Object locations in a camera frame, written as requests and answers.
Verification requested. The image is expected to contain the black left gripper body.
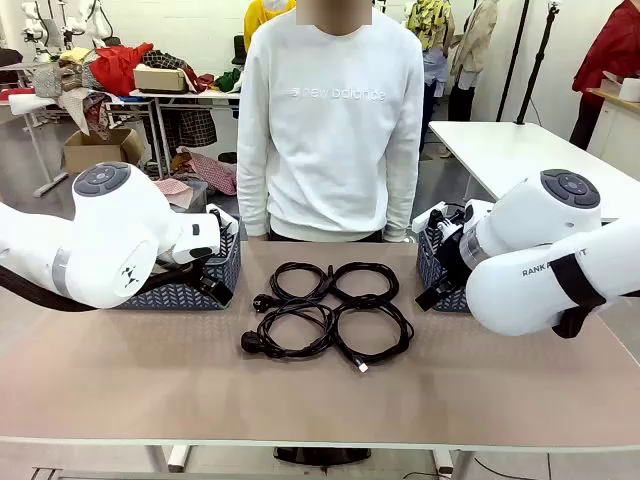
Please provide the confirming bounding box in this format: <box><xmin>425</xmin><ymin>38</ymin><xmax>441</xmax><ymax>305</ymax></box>
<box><xmin>188</xmin><ymin>259</ymin><xmax>222</xmax><ymax>291</ymax></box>

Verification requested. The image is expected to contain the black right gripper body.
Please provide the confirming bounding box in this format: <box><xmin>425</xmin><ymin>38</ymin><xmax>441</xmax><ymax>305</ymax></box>
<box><xmin>433</xmin><ymin>232</ymin><xmax>472</xmax><ymax>299</ymax></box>

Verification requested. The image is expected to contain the black power cable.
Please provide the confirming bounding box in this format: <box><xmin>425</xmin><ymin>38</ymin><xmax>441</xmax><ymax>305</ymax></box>
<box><xmin>251</xmin><ymin>260</ymin><xmax>335</xmax><ymax>314</ymax></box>
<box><xmin>240</xmin><ymin>298</ymin><xmax>335</xmax><ymax>360</ymax></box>

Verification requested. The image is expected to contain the thin black cable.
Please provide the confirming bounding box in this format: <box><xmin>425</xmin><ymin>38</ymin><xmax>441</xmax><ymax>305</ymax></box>
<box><xmin>329</xmin><ymin>262</ymin><xmax>402</xmax><ymax>304</ymax></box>

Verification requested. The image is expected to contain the person's right forearm white sleeve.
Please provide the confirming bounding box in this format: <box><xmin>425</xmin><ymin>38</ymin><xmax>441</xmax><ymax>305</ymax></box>
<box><xmin>236</xmin><ymin>149</ymin><xmax>274</xmax><ymax>239</ymax></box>

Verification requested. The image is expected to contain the person's left forearm white sleeve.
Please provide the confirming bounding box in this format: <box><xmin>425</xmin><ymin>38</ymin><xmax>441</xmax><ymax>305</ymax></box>
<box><xmin>382</xmin><ymin>149</ymin><xmax>426</xmax><ymax>244</ymax></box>

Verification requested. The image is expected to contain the grey-blue woven plastic basket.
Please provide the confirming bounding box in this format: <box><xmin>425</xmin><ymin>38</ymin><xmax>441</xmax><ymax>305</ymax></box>
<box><xmin>112</xmin><ymin>212</ymin><xmax>243</xmax><ymax>311</ymax></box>
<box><xmin>415</xmin><ymin>227</ymin><xmax>474</xmax><ymax>314</ymax></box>

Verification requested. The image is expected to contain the pink checked cloth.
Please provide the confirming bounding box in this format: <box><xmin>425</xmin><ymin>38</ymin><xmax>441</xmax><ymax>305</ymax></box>
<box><xmin>153</xmin><ymin>178</ymin><xmax>194</xmax><ymax>208</ymax></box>

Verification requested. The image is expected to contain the red checked cloth heap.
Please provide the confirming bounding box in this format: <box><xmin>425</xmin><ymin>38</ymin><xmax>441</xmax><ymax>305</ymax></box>
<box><xmin>172</xmin><ymin>146</ymin><xmax>239</xmax><ymax>197</ymax></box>

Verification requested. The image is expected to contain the white background table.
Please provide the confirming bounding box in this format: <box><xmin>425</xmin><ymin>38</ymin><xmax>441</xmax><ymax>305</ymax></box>
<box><xmin>428</xmin><ymin>121</ymin><xmax>622</xmax><ymax>222</ymax></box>

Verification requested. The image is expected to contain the dark checked hanging cloth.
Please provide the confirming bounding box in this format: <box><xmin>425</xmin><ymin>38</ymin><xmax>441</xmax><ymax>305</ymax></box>
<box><xmin>164</xmin><ymin>109</ymin><xmax>218</xmax><ymax>147</ymax></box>

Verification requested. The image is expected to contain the open cardboard box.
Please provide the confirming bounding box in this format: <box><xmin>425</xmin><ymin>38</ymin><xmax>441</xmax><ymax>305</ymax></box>
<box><xmin>62</xmin><ymin>128</ymin><xmax>147</xmax><ymax>175</ymax></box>

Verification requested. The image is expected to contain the white table leg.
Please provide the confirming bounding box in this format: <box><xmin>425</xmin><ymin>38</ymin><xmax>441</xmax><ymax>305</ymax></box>
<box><xmin>430</xmin><ymin>448</ymin><xmax>474</xmax><ymax>480</ymax></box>
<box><xmin>146</xmin><ymin>443</ymin><xmax>192</xmax><ymax>474</ymax></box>

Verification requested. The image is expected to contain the person in white sweatshirt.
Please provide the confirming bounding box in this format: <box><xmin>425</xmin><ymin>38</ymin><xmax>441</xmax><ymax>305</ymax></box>
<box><xmin>236</xmin><ymin>0</ymin><xmax>426</xmax><ymax>244</ymax></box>

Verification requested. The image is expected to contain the white clothes table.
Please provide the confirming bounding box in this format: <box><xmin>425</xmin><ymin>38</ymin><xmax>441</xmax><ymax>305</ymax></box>
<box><xmin>128</xmin><ymin>88</ymin><xmax>244</xmax><ymax>179</ymax></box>

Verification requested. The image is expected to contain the green cloth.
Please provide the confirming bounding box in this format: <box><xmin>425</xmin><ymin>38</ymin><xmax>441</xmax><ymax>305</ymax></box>
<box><xmin>215</xmin><ymin>67</ymin><xmax>244</xmax><ymax>94</ymax></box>

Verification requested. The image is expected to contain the cardboard box on table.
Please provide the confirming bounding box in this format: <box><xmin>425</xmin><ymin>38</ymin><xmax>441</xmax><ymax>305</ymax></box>
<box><xmin>132</xmin><ymin>66</ymin><xmax>190</xmax><ymax>94</ymax></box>

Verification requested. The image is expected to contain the black tripod pole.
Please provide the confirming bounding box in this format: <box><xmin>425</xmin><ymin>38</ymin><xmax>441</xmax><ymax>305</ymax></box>
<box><xmin>496</xmin><ymin>0</ymin><xmax>531</xmax><ymax>124</ymax></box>
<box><xmin>516</xmin><ymin>0</ymin><xmax>560</xmax><ymax>126</ymax></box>

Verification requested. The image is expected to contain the red cloth pile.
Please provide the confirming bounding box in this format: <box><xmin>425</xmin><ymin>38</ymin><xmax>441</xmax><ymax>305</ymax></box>
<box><xmin>89</xmin><ymin>43</ymin><xmax>154</xmax><ymax>96</ymax></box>

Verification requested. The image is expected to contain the white ironing board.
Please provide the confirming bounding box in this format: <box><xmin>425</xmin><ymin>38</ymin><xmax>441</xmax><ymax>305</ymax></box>
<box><xmin>8</xmin><ymin>93</ymin><xmax>69</xmax><ymax>198</ymax></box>

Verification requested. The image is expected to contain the yellow patterned shirt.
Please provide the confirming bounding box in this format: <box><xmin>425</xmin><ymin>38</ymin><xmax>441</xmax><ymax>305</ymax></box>
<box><xmin>405</xmin><ymin>0</ymin><xmax>455</xmax><ymax>51</ymax></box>

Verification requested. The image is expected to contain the yellow garment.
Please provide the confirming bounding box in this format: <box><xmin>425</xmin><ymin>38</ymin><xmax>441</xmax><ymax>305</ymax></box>
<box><xmin>243</xmin><ymin>0</ymin><xmax>297</xmax><ymax>52</ymax></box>

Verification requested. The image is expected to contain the person in red jacket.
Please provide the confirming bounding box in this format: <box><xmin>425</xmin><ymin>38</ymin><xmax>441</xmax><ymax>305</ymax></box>
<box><xmin>569</xmin><ymin>0</ymin><xmax>640</xmax><ymax>151</ymax></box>

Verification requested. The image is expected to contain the black braided USB cable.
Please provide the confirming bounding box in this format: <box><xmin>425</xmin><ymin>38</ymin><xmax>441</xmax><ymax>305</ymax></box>
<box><xmin>329</xmin><ymin>296</ymin><xmax>416</xmax><ymax>375</ymax></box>

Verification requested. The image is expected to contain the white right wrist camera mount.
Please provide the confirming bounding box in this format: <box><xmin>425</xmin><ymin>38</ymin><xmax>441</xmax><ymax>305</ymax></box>
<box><xmin>412</xmin><ymin>199</ymin><xmax>469</xmax><ymax>236</ymax></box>

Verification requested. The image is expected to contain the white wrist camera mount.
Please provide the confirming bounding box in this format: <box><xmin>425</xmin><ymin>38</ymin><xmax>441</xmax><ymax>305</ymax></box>
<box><xmin>412</xmin><ymin>199</ymin><xmax>469</xmax><ymax>236</ymax></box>
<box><xmin>203</xmin><ymin>202</ymin><xmax>240</xmax><ymax>236</ymax></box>

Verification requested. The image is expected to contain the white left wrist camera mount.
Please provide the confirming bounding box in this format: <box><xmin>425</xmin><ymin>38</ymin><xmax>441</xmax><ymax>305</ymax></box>
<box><xmin>203</xmin><ymin>202</ymin><xmax>240</xmax><ymax>236</ymax></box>

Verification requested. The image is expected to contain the black strap on arm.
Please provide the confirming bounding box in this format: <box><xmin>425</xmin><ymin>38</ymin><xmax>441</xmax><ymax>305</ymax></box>
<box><xmin>549</xmin><ymin>247</ymin><xmax>609</xmax><ymax>340</ymax></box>

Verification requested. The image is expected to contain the black corrugated cable hose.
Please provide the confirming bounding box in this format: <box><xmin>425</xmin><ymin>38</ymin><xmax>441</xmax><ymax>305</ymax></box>
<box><xmin>0</xmin><ymin>264</ymin><xmax>201</xmax><ymax>314</ymax></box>

